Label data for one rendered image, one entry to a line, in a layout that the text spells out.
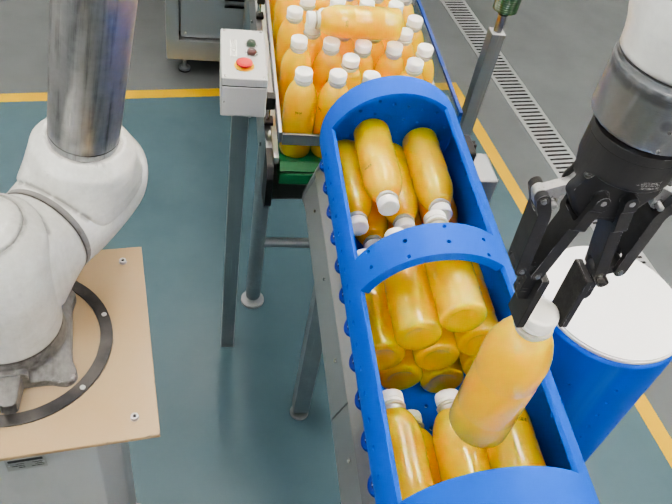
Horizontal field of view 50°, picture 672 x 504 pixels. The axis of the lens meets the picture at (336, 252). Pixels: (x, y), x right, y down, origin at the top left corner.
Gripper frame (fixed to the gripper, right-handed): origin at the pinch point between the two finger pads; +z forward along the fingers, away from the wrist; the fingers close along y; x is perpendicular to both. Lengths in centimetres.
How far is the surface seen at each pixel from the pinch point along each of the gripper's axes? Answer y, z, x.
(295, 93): -14, 41, 90
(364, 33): 3, 34, 105
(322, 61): -6, 41, 103
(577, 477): 12.2, 27.4, -6.2
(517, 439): 9.4, 34.1, 2.5
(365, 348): -9.2, 35.3, 18.6
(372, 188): -3, 35, 53
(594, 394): 38, 56, 22
